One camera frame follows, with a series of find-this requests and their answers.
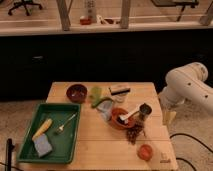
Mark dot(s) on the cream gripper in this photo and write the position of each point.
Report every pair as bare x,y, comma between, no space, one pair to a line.
168,116

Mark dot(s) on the silver fork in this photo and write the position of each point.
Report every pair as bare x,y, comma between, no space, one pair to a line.
61,128

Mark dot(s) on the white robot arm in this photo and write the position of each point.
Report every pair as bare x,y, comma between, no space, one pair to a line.
186,82

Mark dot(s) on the metal cup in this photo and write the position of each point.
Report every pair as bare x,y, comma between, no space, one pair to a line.
144,111

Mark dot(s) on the brown dried bunch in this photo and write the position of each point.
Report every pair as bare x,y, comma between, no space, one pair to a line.
134,132

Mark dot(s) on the red tomato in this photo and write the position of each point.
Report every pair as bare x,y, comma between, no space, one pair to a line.
145,152

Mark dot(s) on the white spoon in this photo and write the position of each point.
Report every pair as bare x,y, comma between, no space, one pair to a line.
129,114

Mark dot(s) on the black and white brush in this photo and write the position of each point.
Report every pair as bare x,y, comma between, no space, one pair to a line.
119,89

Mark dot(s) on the orange bowl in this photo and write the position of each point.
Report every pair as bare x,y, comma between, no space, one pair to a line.
117,123

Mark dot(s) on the dark red bowl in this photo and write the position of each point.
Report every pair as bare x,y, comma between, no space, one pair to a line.
77,93

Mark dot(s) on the green plastic tray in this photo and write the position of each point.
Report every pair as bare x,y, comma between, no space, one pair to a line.
63,144

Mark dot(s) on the red object on shelf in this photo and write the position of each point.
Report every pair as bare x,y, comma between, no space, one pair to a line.
85,21

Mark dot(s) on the blue sponge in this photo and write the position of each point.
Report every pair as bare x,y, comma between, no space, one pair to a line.
42,145

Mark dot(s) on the black office chair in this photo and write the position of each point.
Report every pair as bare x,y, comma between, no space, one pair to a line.
25,4

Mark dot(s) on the wooden shelf frame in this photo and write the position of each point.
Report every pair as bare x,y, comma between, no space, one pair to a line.
144,15

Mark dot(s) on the black post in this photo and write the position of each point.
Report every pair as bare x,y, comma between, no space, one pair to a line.
9,150

